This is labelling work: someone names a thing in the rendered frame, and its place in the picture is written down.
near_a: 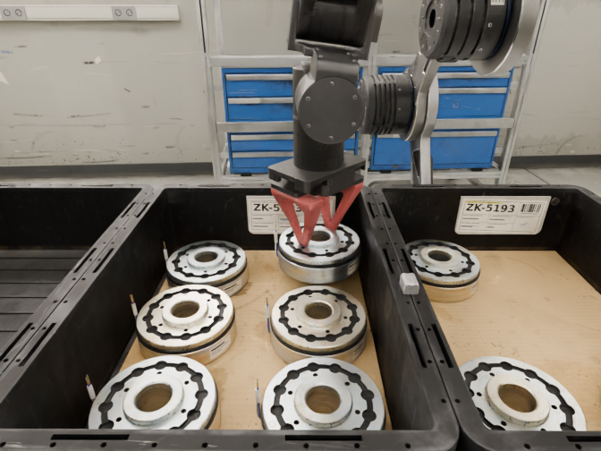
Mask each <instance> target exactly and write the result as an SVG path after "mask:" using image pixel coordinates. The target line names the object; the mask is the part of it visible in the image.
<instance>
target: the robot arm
mask: <svg viewBox="0 0 601 451"><path fill-rule="evenodd" d="M383 9H384V5H383V1H382V0H292V1H291V10H290V19H289V28H288V36H287V39H286V41H287V44H286V47H287V50H291V51H297V52H302V53H303V54H304V55H305V56H311V61H300V64H297V65H294V66H293V67H292V97H293V158H291V159H288V160H285V161H283V162H280V163H277V164H274V165H271V166H269V167H268V178H269V179H271V180H274V181H272V182H271V193H272V194H273V196H274V198H275V200H276V201H277V203H278V205H279V206H280V208H281V209H282V211H283V212H284V214H285V215H286V217H287V218H288V220H289V222H290V225H291V227H292V230H293V232H294V234H295V237H296V239H297V241H298V243H299V244H301V245H303V246H305V247H308V246H309V242H310V239H311V237H312V235H313V232H314V229H315V227H316V224H317V220H318V217H319V215H320V212H321V213H322V218H323V221H324V225H325V227H327V228H330V229H333V230H334V231H335V230H336V229H337V227H338V226H339V224H340V222H341V221H342V219H343V216H344V215H345V213H346V211H347V210H348V208H349V207H350V205H351V204H352V203H353V201H354V200H355V198H356V197H357V195H358V194H359V192H360V190H361V189H362V187H363V183H364V176H363V175H361V174H356V173H355V171H357V170H359V169H361V170H366V161H367V160H366V159H365V158H364V157H359V156H356V155H352V154H350V153H347V152H344V141H345V140H348V139H349V138H350V137H351V136H352V135H353V134H354V133H355V132H356V131H357V130H358V129H359V128H360V125H361V123H362V120H363V117H364V112H365V107H364V100H363V97H362V96H361V94H360V91H359V90H358V88H357V82H358V78H359V71H360V64H359V63H358V61H359V60H365V61H367V60H368V54H369V50H370V45H371V42H374V43H377V40H378V35H379V31H380V26H381V21H382V16H383ZM296 39H301V40H308V41H315V42H321V43H327V44H334V45H341V46H347V47H338V46H331V45H325V44H318V43H311V42H305V41H299V40H296ZM349 47H356V48H349ZM312 188H313V193H315V194H317V197H315V196H313V195H311V194H309V193H311V189H312ZM339 191H341V192H342V193H343V198H342V200H341V202H340V204H339V206H338V208H337V210H336V212H335V214H334V217H333V219H332V218H331V212H330V196H331V195H333V194H336V193H337V192H339ZM293 203H294V204H297V205H298V206H299V209H300V210H302V211H303V213H304V228H303V232H302V231H301V226H300V223H299V220H298V218H297V215H296V212H295V209H294V206H293Z"/></svg>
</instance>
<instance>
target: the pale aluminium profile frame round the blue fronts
mask: <svg viewBox="0 0 601 451"><path fill-rule="evenodd" d="M213 1H214V12H215V22H216V42H217V53H218V55H224V33H223V22H222V10H221V0H213ZM549 2H550V0H540V3H539V10H538V18H537V22H536V26H535V29H534V31H533V34H532V37H531V39H530V42H529V44H528V46H527V49H526V53H525V55H528V56H529V59H528V62H527V64H523V65H522V68H521V76H520V79H519V82H511V86H510V89H517V91H516V95H515V99H514V102H513V106H512V113H511V117H510V118H454V119H436V125H435V128H434V129H479V128H508V129H507V133H506V136H505V141H504V147H503V148H496V149H495V153H502V156H501V159H500V163H499V165H498V164H497V163H495V162H494V161H493V164H492V167H487V169H482V168H471V169H470V170H468V169H467V168H449V170H436V171H433V179H449V180H455V179H462V178H466V179H467V180H468V181H469V182H470V183H472V184H485V183H483V182H482V181H481V180H480V179H479V178H495V184H504V183H505V179H506V176H507V172H508V168H509V165H510V161H511V157H512V151H513V147H514V143H515V140H516V136H517V132H518V129H519V125H520V121H521V115H522V110H523V107H524V103H525V99H526V96H527V92H528V88H529V82H530V78H531V74H532V71H533V67H534V63H535V60H536V56H537V52H538V46H539V42H540V39H541V35H542V31H543V28H544V24H545V20H546V13H547V9H548V6H549ZM196 8H197V16H198V25H199V42H200V51H201V59H202V68H203V77H204V85H205V94H206V102H207V119H208V128H209V137H210V145H211V154H212V163H213V171H214V180H215V184H237V183H271V182H272V181H274V180H271V179H269V178H268V174H251V173H241V174H234V173H232V174H231V173H230V164H229V153H228V142H227V133H228V132H293V121H268V122H226V121H225V110H224V89H223V79H222V68H226V67H219V73H220V84H221V85H213V75H212V67H210V59H209V57H210V46H209V37H208V27H207V9H206V0H196ZM532 55H533V59H532V63H531V64H530V61H531V57H532ZM372 56H374V57H373V66H371V60H372ZM205 57H206V58H207V67H206V63H205ZM376 61H377V43H374V42H371V45H370V50H369V54H368V66H367V70H366V76H370V75H375V73H376ZM218 91H221V94H222V105H223V115H224V121H223V122H217V121H216V104H215V94H214V92H218ZM219 132H224V135H225V146H224V151H223V152H220V151H219V141H218V133H219ZM369 146H372V140H371V139H370V135H369V134H361V140H359V141H358V147H360V150H358V155H357V156H361V157H364V158H365V159H366V160H367V161H366V170H361V169H359V170H357V171H355V173H356V174H361V175H363V176H364V183H363V185H364V186H367V187H368V185H369V184H370V183H371V182H373V181H384V180H410V179H411V171H394V172H391V170H380V172H368V168H370V161H368V156H371V149H369ZM220 158H221V159H220ZM226 167H227V169H226ZM225 169H226V173H225ZM224 173H225V175H224Z"/></svg>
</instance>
